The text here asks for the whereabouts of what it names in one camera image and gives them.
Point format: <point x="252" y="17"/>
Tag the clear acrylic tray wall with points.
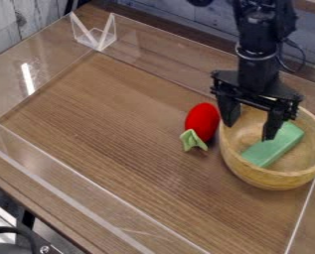
<point x="141" y="219"/>

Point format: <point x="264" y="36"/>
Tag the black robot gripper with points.
<point x="255" y="85"/>

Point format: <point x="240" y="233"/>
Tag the red plush strawberry toy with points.
<point x="201" y="124"/>

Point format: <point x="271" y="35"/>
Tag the green rectangular foam block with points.
<point x="264" y="152"/>

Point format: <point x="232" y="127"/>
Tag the clear acrylic corner bracket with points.
<point x="96" y="38"/>

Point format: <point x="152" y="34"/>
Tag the brown wooden bowl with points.
<point x="292" y="169"/>

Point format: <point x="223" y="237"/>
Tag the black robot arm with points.
<point x="264" y="24"/>

